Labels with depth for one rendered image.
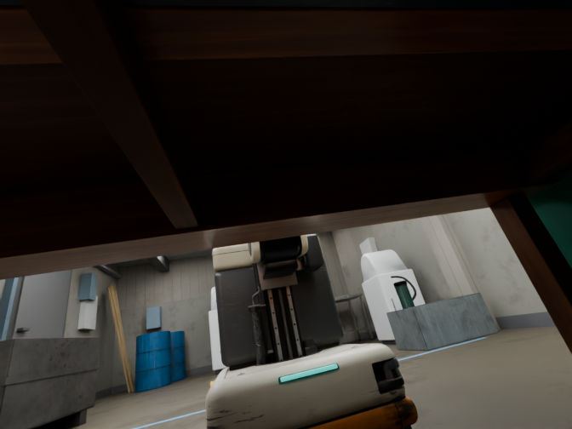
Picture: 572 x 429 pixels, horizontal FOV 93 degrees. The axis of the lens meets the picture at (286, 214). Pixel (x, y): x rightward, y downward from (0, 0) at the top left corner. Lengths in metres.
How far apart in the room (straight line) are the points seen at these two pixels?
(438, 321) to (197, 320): 5.25
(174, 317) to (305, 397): 6.26
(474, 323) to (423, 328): 0.56
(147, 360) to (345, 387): 4.98
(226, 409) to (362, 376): 0.41
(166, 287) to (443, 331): 5.85
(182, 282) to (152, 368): 2.22
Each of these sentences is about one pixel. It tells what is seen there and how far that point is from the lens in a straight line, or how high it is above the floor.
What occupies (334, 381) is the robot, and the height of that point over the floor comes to 0.21.
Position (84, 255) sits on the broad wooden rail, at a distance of 0.67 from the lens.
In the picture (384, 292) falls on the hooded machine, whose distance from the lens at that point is 3.92.
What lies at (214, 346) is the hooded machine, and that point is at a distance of 5.42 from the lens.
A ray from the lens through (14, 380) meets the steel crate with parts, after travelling 2.97.
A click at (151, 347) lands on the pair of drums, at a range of 5.75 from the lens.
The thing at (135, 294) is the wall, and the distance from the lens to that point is 7.41.
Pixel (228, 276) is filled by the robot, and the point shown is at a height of 0.66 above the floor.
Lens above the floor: 0.36
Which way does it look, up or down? 24 degrees up
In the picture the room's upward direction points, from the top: 12 degrees counter-clockwise
